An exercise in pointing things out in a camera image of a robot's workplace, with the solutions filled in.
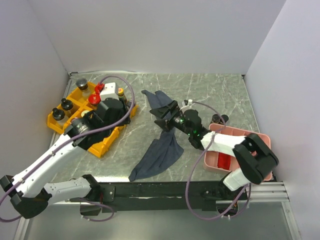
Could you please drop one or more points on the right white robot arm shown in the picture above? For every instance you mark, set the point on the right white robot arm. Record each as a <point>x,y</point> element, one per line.
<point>255,159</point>

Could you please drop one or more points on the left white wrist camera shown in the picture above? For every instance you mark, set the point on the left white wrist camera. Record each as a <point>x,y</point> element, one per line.
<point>107,90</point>

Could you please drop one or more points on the pink compartment tray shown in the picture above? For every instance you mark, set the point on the pink compartment tray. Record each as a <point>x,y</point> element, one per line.
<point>211,157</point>

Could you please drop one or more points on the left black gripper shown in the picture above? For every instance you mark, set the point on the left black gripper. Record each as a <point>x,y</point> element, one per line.
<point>124,113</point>

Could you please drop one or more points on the green label sauce bottle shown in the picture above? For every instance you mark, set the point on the green label sauce bottle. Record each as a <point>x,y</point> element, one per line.
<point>121,95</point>

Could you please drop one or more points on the yellow compartment bin tray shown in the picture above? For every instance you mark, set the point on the yellow compartment bin tray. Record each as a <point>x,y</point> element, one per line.
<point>105,145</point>

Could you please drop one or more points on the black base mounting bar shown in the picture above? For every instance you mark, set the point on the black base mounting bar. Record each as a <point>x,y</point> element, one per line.
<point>153,196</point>

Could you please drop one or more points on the black lid spice jar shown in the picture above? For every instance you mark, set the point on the black lid spice jar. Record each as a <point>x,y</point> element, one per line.
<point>82,84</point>

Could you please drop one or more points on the black cap salt grinder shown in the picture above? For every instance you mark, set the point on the black cap salt grinder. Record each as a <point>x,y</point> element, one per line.
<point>68,106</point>

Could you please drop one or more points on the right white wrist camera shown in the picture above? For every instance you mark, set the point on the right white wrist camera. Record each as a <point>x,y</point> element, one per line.
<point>186,105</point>

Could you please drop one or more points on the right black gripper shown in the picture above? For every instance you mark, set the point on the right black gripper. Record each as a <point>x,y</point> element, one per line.
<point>162,112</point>

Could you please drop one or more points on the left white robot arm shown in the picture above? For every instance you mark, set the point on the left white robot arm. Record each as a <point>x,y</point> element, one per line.
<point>31,191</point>

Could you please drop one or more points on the red packet in tray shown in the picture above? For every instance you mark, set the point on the red packet in tray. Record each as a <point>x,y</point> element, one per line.
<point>224,161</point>

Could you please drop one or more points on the dark blue cloth towel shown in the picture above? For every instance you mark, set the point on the dark blue cloth towel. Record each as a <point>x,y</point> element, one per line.
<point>163,152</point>

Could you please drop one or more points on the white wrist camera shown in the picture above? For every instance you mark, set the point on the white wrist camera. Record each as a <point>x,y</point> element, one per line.
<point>107,90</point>
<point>186,105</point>

